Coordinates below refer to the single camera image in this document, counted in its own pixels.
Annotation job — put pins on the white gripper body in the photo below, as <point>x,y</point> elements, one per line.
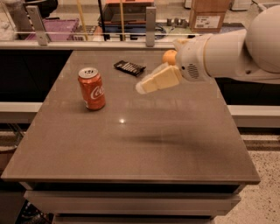
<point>191,59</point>

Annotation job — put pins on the red coke can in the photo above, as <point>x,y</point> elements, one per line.
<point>91,88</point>

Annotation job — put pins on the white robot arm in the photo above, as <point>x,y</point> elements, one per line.
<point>251,54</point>

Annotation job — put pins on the orange fruit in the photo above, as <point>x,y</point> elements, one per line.
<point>169,57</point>

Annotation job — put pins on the black snack bar packet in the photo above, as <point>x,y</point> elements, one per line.
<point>129,68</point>

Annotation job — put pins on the cardboard box with label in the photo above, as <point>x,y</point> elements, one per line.
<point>207,15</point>

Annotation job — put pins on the yellow broom stick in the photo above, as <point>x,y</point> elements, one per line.
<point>82,19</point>

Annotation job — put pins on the purple plastic crate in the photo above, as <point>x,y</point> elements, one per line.
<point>61,29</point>

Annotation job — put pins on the middle metal railing post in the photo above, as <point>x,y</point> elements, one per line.
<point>150,26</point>

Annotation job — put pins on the metal railing post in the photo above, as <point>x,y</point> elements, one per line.
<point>150,26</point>
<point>36,20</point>

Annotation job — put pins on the left metal railing post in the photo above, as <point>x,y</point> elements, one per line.
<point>36,20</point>

